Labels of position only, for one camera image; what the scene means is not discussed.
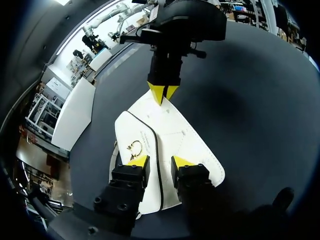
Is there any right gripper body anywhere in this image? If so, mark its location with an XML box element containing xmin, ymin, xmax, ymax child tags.
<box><xmin>119</xmin><ymin>0</ymin><xmax>227</xmax><ymax>61</ymax></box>

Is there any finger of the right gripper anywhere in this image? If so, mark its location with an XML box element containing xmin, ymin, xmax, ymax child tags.
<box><xmin>164</xmin><ymin>56</ymin><xmax>183</xmax><ymax>101</ymax></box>
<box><xmin>146</xmin><ymin>56</ymin><xmax>168</xmax><ymax>106</ymax></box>

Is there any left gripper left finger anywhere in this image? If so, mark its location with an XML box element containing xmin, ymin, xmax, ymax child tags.
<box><xmin>93</xmin><ymin>154</ymin><xmax>151</xmax><ymax>236</ymax></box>

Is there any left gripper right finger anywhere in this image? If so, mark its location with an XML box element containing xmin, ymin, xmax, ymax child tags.
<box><xmin>171</xmin><ymin>155</ymin><xmax>221</xmax><ymax>216</ymax></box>

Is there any white leather handbag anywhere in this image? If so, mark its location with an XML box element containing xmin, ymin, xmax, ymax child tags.
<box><xmin>108</xmin><ymin>89</ymin><xmax>226</xmax><ymax>221</ymax></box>

